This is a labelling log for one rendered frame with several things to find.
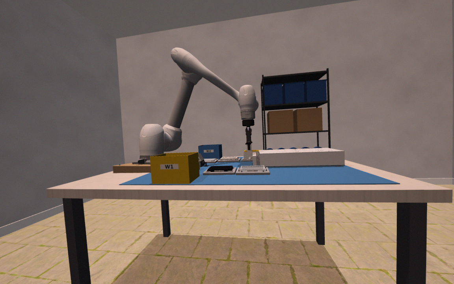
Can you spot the blue bench mat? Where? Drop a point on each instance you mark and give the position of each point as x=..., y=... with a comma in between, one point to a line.
x=299, y=175

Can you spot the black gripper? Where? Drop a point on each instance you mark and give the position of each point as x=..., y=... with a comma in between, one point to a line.
x=248, y=130

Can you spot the black assay plate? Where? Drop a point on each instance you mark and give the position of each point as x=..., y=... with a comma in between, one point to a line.
x=220, y=168

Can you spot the yellow open-top bin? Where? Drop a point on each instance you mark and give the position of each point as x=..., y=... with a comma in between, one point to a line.
x=174, y=168

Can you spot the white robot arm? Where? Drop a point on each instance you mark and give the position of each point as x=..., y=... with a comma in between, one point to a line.
x=155, y=140

